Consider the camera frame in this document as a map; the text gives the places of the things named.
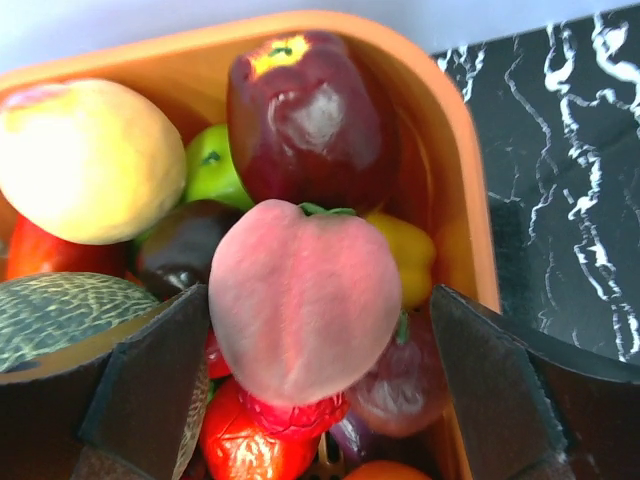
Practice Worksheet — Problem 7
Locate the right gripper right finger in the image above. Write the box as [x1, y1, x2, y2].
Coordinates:
[430, 285, 639, 479]

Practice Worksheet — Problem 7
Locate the yellow bell pepper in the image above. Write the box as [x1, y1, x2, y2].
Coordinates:
[365, 212, 436, 310]

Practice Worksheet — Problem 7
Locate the red tomato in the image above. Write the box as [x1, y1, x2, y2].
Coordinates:
[199, 378, 319, 480]

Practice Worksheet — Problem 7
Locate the pink peach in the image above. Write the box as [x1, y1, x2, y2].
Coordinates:
[208, 199, 402, 406]

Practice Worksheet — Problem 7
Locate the red onion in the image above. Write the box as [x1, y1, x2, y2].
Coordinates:
[346, 311, 448, 438]

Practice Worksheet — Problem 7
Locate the netted green melon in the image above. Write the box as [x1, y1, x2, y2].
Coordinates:
[1, 273, 164, 376]

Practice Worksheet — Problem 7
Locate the yellow red peach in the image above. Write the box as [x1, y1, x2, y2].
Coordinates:
[1, 79, 186, 245]

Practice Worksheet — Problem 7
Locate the orange plastic basket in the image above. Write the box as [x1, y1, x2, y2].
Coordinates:
[1, 10, 499, 479]

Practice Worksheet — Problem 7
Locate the green apple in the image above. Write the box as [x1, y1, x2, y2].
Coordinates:
[183, 123, 254, 211]

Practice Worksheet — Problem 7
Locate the dark eggplant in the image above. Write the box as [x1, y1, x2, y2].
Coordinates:
[135, 199, 243, 300]

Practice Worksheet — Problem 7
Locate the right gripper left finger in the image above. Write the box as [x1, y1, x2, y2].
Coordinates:
[1, 285, 209, 479]

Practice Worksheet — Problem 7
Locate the red strawberry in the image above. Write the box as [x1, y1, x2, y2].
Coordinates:
[238, 389, 349, 441]

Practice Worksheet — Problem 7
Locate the dark red apple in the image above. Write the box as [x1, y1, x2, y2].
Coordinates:
[227, 30, 401, 213]

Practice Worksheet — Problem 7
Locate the orange tangerine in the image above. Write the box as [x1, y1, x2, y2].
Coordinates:
[344, 460, 431, 480]

